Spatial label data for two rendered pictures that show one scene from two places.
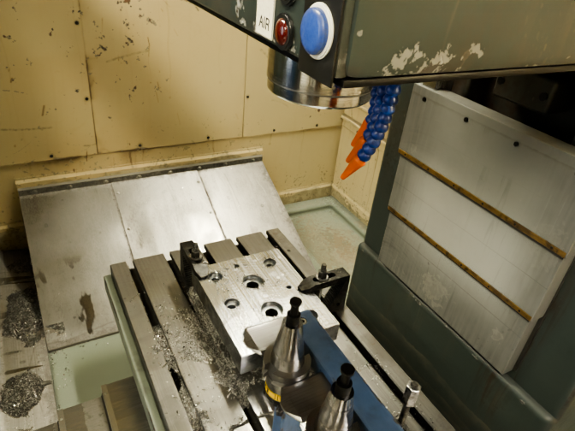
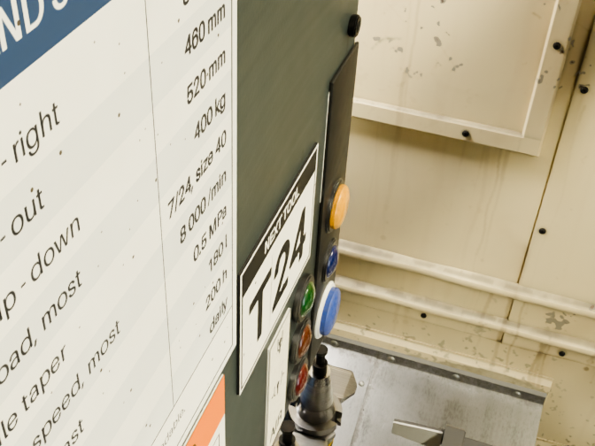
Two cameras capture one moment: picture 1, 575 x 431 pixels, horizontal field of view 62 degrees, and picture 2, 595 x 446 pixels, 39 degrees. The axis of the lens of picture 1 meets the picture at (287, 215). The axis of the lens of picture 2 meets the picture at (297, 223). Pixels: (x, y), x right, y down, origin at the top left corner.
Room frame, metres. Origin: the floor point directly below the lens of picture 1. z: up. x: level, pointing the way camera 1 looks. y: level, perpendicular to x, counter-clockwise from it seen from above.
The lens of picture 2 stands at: (0.60, 0.25, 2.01)
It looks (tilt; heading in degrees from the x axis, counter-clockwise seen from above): 39 degrees down; 228
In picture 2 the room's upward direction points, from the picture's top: 3 degrees clockwise
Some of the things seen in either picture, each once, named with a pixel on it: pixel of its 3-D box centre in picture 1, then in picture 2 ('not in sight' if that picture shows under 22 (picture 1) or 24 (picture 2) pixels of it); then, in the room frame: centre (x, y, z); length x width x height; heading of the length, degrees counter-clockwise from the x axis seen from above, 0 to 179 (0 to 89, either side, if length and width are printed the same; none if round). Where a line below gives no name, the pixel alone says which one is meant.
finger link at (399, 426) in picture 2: not in sight; (418, 430); (0.05, -0.12, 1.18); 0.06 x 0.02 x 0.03; 122
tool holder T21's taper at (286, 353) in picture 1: (289, 340); not in sight; (0.43, -0.02, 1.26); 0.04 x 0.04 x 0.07
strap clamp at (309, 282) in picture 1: (322, 288); not in sight; (0.87, -0.10, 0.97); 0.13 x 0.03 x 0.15; 122
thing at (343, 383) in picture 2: not in sight; (328, 381); (0.10, -0.23, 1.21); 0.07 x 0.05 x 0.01; 122
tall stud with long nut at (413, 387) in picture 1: (406, 405); not in sight; (0.58, -0.26, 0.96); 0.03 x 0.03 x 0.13
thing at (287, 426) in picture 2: not in sight; (287, 436); (0.24, -0.14, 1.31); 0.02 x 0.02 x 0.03
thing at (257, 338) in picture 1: (268, 337); not in sight; (0.48, 0.01, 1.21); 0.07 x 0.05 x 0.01; 122
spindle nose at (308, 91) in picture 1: (324, 50); not in sight; (0.70, -0.03, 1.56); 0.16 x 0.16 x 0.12
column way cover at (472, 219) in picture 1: (464, 225); not in sight; (0.93, -0.40, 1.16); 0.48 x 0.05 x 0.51; 32
